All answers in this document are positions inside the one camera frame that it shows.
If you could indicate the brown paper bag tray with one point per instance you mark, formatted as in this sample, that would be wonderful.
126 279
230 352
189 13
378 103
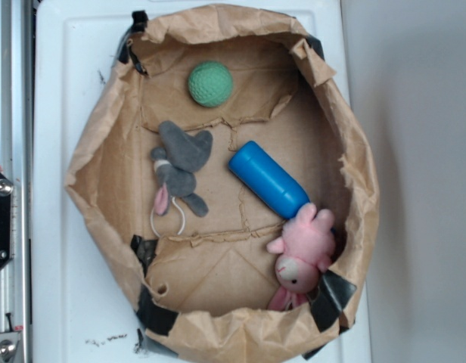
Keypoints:
203 294

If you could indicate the blue plastic bottle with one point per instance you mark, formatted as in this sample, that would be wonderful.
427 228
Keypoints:
268 180

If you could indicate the gray plush bunny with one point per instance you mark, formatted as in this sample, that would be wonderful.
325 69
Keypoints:
175 164

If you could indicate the pink plush bunny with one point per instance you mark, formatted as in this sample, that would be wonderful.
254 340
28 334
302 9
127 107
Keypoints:
304 252

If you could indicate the green textured ball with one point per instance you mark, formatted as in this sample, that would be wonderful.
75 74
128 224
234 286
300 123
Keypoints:
210 84

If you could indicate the white plastic board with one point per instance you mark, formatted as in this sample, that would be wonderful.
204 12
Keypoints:
80 313

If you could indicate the aluminium frame rail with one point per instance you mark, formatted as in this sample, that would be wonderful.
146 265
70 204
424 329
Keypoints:
16 141

